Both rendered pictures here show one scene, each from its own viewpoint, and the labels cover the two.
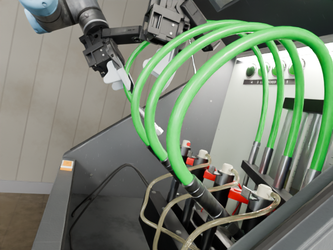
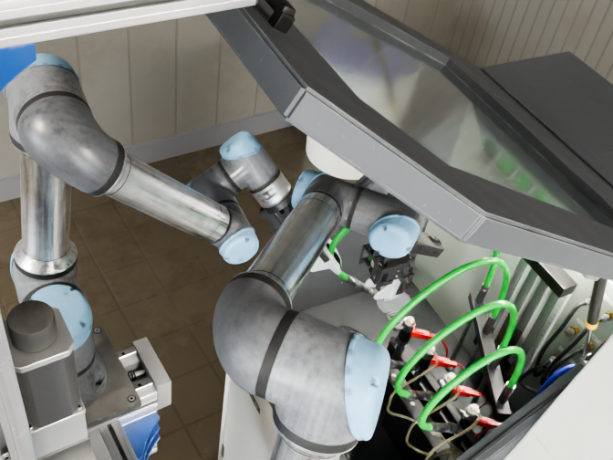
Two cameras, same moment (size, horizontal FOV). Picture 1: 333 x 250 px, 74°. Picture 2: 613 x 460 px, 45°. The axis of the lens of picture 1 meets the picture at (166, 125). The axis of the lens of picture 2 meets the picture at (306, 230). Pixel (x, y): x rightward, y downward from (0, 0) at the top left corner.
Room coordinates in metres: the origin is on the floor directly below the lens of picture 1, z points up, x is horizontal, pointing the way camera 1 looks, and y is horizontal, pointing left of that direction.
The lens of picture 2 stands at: (-0.47, 0.44, 2.35)
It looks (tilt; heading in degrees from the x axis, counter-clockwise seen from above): 44 degrees down; 347
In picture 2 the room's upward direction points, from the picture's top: 11 degrees clockwise
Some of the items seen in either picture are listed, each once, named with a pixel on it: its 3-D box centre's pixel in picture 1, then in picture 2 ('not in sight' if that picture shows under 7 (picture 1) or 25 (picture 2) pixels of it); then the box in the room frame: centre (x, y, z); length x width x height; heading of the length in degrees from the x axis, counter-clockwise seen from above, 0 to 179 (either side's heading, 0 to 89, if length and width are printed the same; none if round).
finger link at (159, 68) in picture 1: (160, 67); (386, 292); (0.45, 0.04, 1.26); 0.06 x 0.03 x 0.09; 111
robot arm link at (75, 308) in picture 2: not in sight; (59, 327); (0.41, 0.67, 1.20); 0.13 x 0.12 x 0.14; 19
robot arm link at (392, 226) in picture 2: not in sight; (389, 220); (0.39, 0.10, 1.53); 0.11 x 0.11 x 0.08; 63
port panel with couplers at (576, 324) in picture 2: not in sight; (586, 344); (0.37, -0.39, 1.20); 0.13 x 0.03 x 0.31; 21
